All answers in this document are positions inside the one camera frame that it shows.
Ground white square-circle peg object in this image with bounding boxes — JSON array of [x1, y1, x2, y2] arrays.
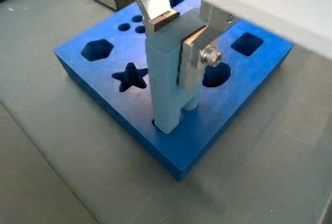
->
[[145, 9, 204, 134]]

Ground blue foam shape-sorter block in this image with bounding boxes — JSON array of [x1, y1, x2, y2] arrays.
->
[[55, 4, 293, 179]]

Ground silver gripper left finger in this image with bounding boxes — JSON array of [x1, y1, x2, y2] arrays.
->
[[135, 0, 181, 36]]

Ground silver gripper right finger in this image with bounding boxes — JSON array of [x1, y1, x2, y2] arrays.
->
[[178, 1, 240, 89]]

